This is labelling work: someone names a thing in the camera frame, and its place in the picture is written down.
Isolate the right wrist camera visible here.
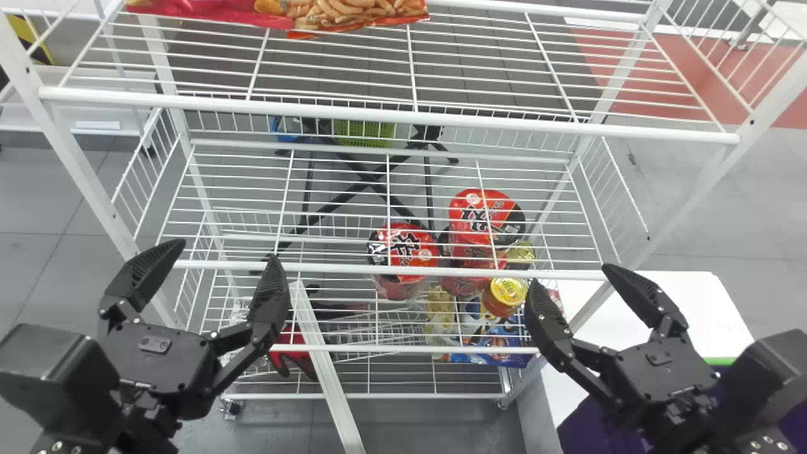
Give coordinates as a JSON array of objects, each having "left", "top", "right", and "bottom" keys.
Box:
[{"left": 714, "top": 329, "right": 807, "bottom": 445}]

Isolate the red noodle cup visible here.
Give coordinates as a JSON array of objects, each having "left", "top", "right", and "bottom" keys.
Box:
[
  {"left": 448, "top": 189, "right": 526, "bottom": 248},
  {"left": 368, "top": 222, "right": 441, "bottom": 301},
  {"left": 438, "top": 226, "right": 509, "bottom": 298}
]

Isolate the black side table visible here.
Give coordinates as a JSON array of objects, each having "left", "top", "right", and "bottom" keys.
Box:
[{"left": 250, "top": 117, "right": 462, "bottom": 276}]

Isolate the white slab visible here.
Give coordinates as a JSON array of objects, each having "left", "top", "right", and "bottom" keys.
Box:
[{"left": 541, "top": 271, "right": 755, "bottom": 429}]

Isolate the blue snack packet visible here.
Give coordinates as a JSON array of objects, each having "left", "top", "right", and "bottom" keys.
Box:
[{"left": 435, "top": 296, "right": 544, "bottom": 369}]

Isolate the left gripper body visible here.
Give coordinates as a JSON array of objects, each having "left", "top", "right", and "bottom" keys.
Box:
[{"left": 98, "top": 317, "right": 219, "bottom": 421}]

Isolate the red snack packet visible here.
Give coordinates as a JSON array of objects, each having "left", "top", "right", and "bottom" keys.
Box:
[
  {"left": 267, "top": 303, "right": 368, "bottom": 383},
  {"left": 125, "top": 0, "right": 431, "bottom": 40}
]

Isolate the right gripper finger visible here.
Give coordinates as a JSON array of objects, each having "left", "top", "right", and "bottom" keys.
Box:
[
  {"left": 601, "top": 263, "right": 690, "bottom": 346},
  {"left": 524, "top": 279, "right": 623, "bottom": 412}
]

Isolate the yellow can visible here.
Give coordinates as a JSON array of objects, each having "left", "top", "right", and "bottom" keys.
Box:
[{"left": 481, "top": 277, "right": 530, "bottom": 319}]

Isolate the white wire rack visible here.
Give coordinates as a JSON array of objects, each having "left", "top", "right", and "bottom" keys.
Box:
[{"left": 0, "top": 0, "right": 807, "bottom": 454}]

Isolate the purple crate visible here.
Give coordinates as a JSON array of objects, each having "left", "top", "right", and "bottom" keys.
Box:
[{"left": 557, "top": 364, "right": 807, "bottom": 454}]

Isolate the yellow snack packet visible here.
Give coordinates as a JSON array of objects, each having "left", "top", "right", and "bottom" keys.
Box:
[{"left": 424, "top": 285, "right": 460, "bottom": 346}]

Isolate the green basket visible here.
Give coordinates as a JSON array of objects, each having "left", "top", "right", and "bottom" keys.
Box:
[{"left": 334, "top": 119, "right": 397, "bottom": 148}]

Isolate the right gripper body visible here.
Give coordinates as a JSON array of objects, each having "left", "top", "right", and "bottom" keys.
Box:
[{"left": 608, "top": 339, "right": 721, "bottom": 434}]

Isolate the green can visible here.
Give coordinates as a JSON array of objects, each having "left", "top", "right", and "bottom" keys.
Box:
[{"left": 504, "top": 240, "right": 537, "bottom": 272}]

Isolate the striped post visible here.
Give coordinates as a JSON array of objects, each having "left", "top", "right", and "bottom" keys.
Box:
[{"left": 5, "top": 13, "right": 55, "bottom": 66}]

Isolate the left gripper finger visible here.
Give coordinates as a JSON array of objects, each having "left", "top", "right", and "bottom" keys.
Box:
[
  {"left": 97, "top": 238, "right": 187, "bottom": 332},
  {"left": 208, "top": 255, "right": 293, "bottom": 395}
]

